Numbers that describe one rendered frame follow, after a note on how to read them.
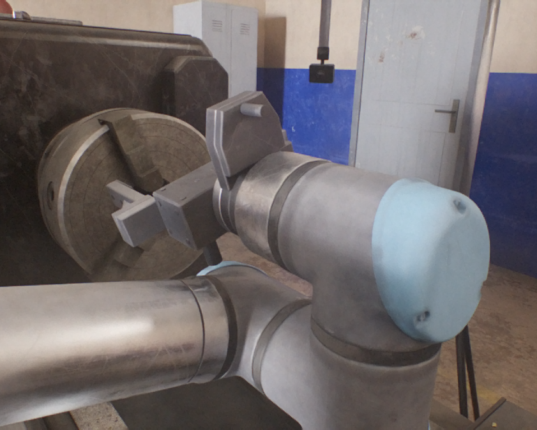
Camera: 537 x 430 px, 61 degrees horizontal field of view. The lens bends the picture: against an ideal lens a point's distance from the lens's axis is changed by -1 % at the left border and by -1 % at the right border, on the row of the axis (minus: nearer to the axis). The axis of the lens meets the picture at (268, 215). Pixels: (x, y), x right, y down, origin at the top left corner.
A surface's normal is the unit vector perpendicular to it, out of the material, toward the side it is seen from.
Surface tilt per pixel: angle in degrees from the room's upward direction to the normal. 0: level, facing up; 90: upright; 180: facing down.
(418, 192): 16
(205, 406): 22
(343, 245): 80
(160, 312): 45
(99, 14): 90
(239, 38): 90
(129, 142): 90
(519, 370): 0
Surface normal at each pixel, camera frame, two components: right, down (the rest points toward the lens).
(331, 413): -0.71, 0.18
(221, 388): 0.16, -0.83
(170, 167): 0.63, 0.25
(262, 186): -0.60, -0.44
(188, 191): -0.24, -0.84
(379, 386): -0.07, 0.29
